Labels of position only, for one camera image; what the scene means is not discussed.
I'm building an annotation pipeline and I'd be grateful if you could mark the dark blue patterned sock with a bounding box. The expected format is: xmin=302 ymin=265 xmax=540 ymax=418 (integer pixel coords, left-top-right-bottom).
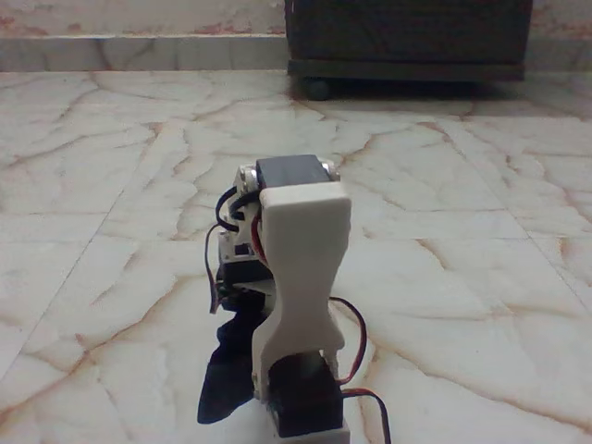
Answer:
xmin=197 ymin=300 xmax=278 ymax=426

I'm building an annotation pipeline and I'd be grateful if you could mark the dark wooden cabinet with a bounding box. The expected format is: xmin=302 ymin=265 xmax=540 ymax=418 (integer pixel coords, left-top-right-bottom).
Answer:
xmin=285 ymin=0 xmax=533 ymax=84

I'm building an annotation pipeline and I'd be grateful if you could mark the red white black servo cable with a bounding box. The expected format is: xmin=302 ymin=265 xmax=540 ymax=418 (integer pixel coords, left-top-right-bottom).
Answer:
xmin=328 ymin=297 xmax=372 ymax=386
xmin=340 ymin=387 xmax=393 ymax=444

